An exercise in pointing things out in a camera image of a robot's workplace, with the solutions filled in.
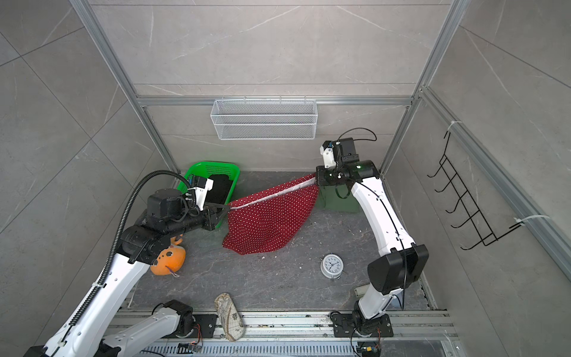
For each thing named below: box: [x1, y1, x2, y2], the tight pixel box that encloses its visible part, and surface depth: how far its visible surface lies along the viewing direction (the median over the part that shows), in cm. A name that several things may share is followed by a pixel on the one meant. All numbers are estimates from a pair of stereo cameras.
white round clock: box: [320, 253, 345, 279], surface depth 85 cm
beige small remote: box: [354, 285, 369, 298], surface depth 80 cm
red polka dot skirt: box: [223, 173, 320, 255], surface depth 78 cm
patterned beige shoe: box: [214, 292, 245, 342], surface depth 74 cm
